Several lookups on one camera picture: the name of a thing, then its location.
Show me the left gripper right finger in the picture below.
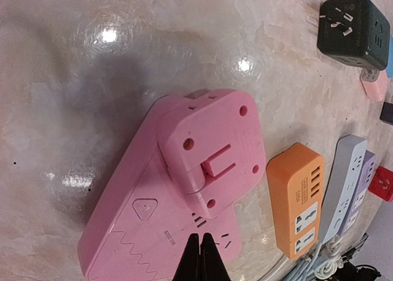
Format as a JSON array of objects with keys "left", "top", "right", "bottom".
[{"left": 200, "top": 233, "right": 230, "bottom": 281}]

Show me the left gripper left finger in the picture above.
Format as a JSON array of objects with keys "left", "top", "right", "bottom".
[{"left": 173, "top": 233, "right": 200, "bottom": 281}]

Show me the pink triangular socket base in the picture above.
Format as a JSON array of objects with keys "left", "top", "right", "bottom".
[{"left": 77, "top": 95, "right": 241, "bottom": 280}]

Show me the orange power strip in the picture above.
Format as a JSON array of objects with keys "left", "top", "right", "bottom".
[{"left": 266, "top": 143, "right": 324, "bottom": 261}]

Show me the pink square plug adapter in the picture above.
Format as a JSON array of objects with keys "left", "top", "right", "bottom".
[{"left": 158, "top": 89, "right": 267, "bottom": 218}]

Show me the purple power strip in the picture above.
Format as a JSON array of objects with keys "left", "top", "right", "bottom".
[{"left": 343, "top": 150, "right": 376, "bottom": 233}]

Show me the light blue power strip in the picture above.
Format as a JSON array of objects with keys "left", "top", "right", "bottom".
[{"left": 318, "top": 134, "right": 367, "bottom": 244}]

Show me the red cube socket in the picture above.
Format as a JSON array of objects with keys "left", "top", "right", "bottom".
[{"left": 368, "top": 166, "right": 393, "bottom": 202}]

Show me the dark grey charger plug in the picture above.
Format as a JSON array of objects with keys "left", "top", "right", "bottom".
[{"left": 379, "top": 102, "right": 393, "bottom": 125}]

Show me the pink charger plug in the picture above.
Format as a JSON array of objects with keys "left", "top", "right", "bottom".
[{"left": 360, "top": 69, "right": 388, "bottom": 102}]

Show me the blue plug adapter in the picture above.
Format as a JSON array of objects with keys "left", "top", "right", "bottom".
[{"left": 386, "top": 35, "right": 393, "bottom": 79}]

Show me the dark green cube socket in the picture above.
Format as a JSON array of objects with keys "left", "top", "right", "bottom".
[{"left": 317, "top": 0, "right": 391, "bottom": 71}]

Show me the light blue cable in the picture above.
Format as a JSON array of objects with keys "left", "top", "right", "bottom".
[{"left": 282, "top": 237, "right": 332, "bottom": 281}]

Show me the white cable of purple strip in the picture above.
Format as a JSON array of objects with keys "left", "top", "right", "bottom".
[{"left": 313, "top": 236, "right": 348, "bottom": 280}]

